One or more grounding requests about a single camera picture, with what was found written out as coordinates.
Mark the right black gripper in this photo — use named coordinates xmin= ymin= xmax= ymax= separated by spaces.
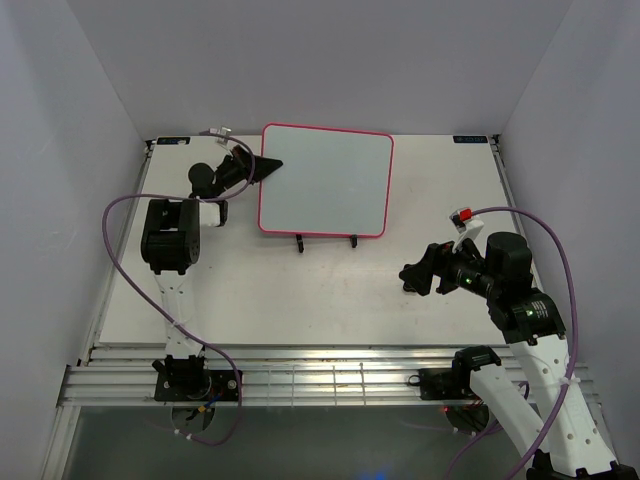
xmin=398 ymin=233 xmax=500 ymax=298

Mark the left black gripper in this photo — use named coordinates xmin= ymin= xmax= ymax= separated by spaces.
xmin=213 ymin=146 xmax=282 ymax=197

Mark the pink framed whiteboard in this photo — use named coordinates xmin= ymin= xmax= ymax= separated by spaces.
xmin=258 ymin=123 xmax=395 ymax=238

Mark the black whiteboard eraser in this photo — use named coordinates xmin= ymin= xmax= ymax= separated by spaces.
xmin=402 ymin=278 xmax=417 ymax=293

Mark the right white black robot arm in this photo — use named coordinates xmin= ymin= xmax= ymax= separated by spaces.
xmin=399 ymin=232 xmax=638 ymax=479

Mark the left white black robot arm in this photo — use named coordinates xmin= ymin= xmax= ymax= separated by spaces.
xmin=141 ymin=145 xmax=283 ymax=402

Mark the left blue table label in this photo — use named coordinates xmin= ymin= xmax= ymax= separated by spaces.
xmin=156 ymin=137 xmax=191 ymax=146

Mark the blue table label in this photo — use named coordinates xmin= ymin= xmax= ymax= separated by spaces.
xmin=452 ymin=135 xmax=488 ymax=144
xmin=156 ymin=137 xmax=191 ymax=146

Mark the right blue table label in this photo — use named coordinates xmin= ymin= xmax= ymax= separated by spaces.
xmin=452 ymin=135 xmax=488 ymax=144

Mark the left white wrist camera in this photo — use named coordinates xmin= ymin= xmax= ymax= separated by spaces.
xmin=205 ymin=126 xmax=232 ymax=148

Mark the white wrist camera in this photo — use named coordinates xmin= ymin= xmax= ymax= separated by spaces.
xmin=450 ymin=207 xmax=484 ymax=252
xmin=205 ymin=126 xmax=232 ymax=148

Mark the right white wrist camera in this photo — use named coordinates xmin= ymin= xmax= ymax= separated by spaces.
xmin=450 ymin=207 xmax=484 ymax=252

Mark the black wire easel stand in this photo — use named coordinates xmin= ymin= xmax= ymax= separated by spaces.
xmin=294 ymin=233 xmax=359 ymax=254

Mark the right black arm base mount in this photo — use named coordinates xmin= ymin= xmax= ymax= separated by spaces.
xmin=407 ymin=368 xmax=476 ymax=401

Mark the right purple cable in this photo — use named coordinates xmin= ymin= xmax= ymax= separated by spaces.
xmin=444 ymin=205 xmax=580 ymax=480

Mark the purple cable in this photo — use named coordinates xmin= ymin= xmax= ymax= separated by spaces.
xmin=101 ymin=127 xmax=259 ymax=446
xmin=444 ymin=205 xmax=580 ymax=480

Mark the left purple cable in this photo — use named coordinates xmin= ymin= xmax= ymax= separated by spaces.
xmin=101 ymin=127 xmax=259 ymax=446

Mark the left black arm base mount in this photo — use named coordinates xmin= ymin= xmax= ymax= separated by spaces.
xmin=153 ymin=369 xmax=239 ymax=403

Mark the aluminium table frame rail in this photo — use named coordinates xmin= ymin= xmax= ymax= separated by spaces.
xmin=58 ymin=346 xmax=457 ymax=407

